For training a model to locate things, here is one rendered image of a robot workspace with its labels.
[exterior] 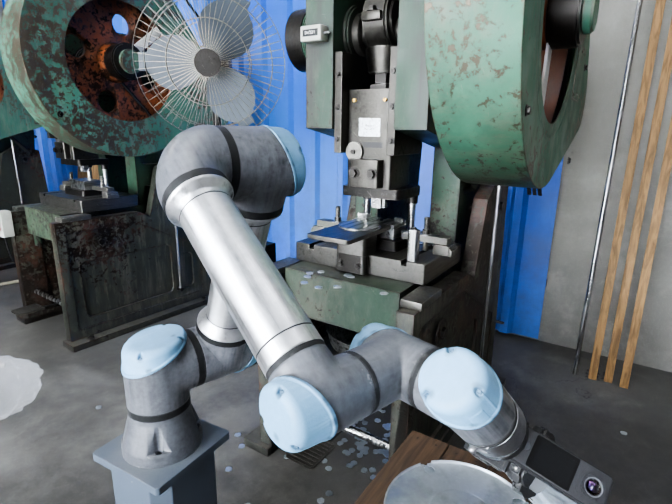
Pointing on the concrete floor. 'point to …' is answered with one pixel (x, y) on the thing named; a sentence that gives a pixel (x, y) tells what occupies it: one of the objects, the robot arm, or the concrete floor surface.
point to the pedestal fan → (208, 60)
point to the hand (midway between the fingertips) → (548, 478)
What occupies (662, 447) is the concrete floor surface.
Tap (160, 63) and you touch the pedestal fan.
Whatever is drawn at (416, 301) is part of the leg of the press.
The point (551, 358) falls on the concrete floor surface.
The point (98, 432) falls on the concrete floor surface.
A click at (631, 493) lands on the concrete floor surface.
